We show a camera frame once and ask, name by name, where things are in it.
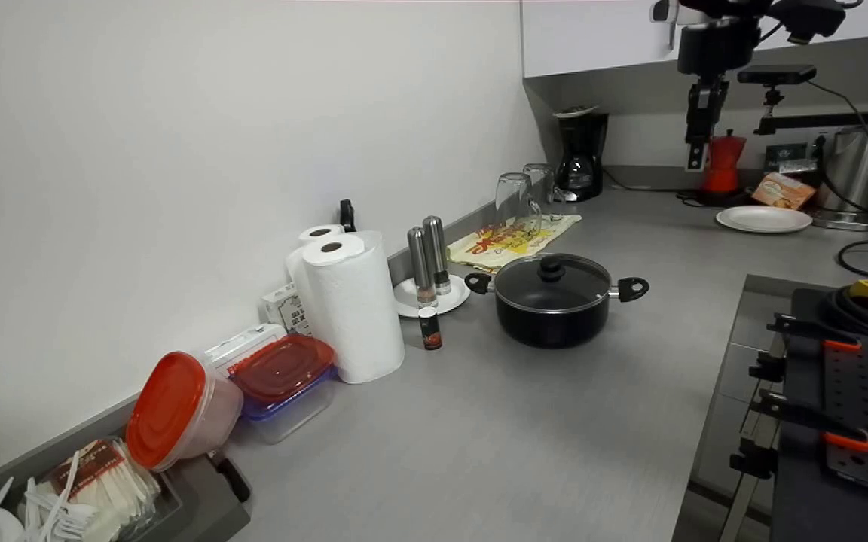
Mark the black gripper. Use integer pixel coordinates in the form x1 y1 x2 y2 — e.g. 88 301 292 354
684 75 733 173

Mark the glass pot lid black knob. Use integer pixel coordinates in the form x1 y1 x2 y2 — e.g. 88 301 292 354
492 251 615 315

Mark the red moka pot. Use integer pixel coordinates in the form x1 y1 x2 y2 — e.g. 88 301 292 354
702 128 747 200

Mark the black cooking pot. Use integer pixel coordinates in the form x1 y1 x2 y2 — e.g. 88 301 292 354
463 261 652 351

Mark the flat red-lid plastic container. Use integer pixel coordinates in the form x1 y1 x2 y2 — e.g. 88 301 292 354
225 333 340 446

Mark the round red-lid plastic container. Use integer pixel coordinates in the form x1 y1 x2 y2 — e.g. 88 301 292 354
124 348 247 474

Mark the white plate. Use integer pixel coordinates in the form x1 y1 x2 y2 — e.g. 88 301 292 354
714 201 817 239

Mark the orange snack packet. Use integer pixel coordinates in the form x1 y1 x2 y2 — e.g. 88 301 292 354
751 169 820 212

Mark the black coffee maker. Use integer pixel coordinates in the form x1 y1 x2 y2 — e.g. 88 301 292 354
550 105 611 206

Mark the steel electric kettle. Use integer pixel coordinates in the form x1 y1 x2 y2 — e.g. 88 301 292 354
817 127 868 231

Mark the clear drinking glass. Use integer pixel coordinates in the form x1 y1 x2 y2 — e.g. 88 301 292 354
495 169 537 214

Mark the wooden cutting board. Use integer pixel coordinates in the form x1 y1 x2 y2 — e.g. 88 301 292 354
446 209 585 274

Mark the steel pepper grinder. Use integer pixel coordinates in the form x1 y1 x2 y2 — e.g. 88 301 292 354
423 214 455 296
405 226 438 304

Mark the white round saucer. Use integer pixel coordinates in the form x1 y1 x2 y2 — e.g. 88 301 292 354
392 274 473 323

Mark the small red sauce bottle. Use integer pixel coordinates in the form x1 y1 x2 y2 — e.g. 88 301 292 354
420 315 446 351

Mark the white paper towel roll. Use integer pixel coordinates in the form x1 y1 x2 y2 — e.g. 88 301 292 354
284 224 350 296
299 231 406 386

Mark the white power strip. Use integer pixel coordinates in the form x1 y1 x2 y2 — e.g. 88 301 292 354
203 323 287 369

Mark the grey utensil tray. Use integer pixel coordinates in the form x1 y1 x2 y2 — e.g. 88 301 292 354
0 432 254 542

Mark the white plastic cutlery bundle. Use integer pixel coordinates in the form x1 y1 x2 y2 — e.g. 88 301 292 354
17 441 165 542

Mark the black camera on stand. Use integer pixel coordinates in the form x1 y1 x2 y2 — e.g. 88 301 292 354
736 64 868 140

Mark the white wall socket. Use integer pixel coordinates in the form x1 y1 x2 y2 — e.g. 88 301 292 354
256 282 310 333

